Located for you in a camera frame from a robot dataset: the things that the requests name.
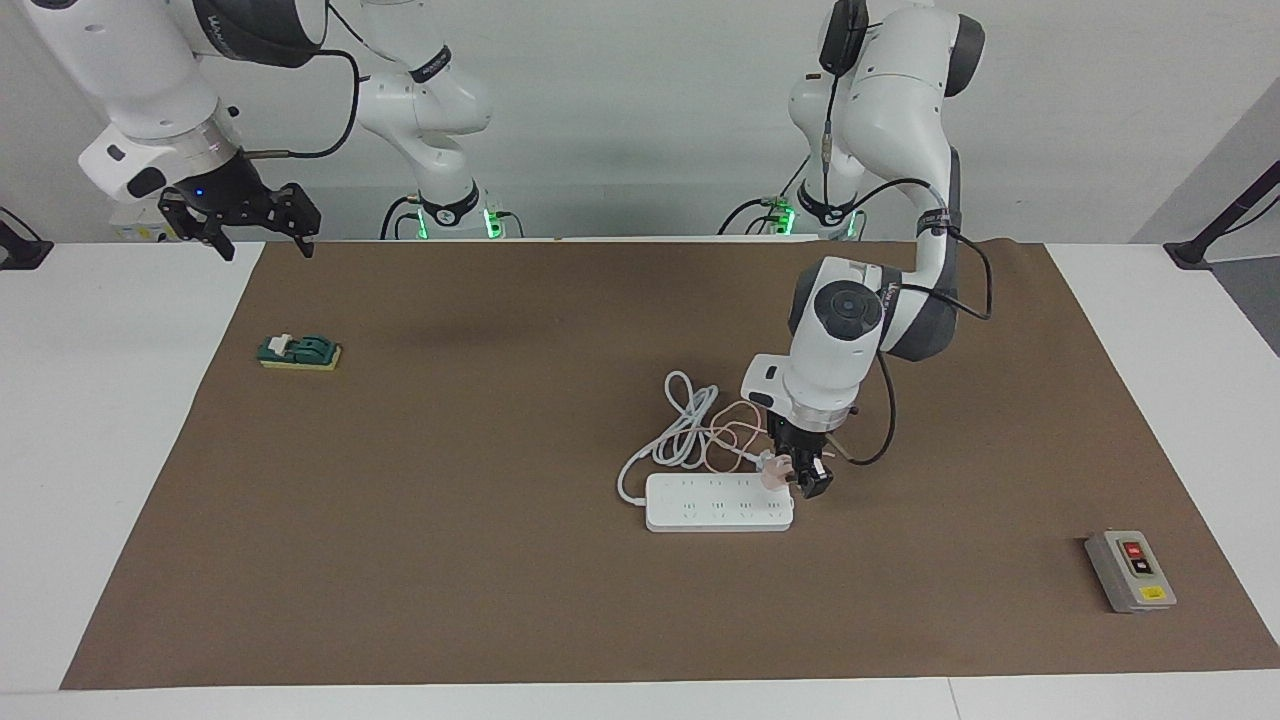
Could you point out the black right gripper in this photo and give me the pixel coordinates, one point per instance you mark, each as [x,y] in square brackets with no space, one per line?
[230,195]

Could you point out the pink charger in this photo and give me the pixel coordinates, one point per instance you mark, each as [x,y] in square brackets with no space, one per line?
[777,475]

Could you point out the black camera stand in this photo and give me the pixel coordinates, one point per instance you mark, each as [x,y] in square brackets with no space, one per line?
[20,250]
[1230,215]

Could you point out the white power strip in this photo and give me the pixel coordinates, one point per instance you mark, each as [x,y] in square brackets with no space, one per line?
[720,510]

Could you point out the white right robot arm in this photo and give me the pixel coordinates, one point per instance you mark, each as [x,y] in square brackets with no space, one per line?
[130,70]

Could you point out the green knife switch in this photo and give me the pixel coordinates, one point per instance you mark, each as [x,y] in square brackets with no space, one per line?
[300,352]

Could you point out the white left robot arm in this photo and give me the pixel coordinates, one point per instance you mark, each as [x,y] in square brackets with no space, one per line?
[850,310]

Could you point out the white box yellow label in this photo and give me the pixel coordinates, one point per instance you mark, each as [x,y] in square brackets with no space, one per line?
[135,228]

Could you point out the brown table mat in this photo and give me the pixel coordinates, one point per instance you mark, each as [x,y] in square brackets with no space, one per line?
[600,600]

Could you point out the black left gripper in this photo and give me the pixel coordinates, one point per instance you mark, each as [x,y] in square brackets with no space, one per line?
[805,440]

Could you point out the grey on-off switch box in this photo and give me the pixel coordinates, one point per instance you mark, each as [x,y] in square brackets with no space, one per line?
[1130,572]

